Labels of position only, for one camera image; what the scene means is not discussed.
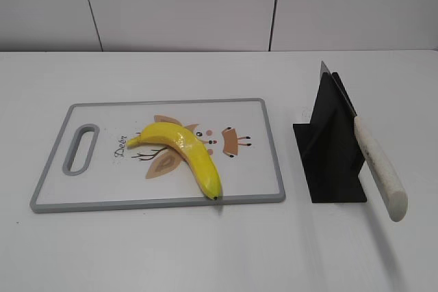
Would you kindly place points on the yellow plastic banana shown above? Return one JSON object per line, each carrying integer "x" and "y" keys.
{"x": 187, "y": 145}

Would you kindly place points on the white-handled cleaver knife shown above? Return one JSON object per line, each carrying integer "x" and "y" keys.
{"x": 389, "y": 185}

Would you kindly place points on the white grey-rimmed cutting board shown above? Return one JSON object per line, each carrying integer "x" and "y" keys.
{"x": 90, "y": 167}

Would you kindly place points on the black knife stand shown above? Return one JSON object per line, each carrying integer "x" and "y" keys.
{"x": 329, "y": 151}

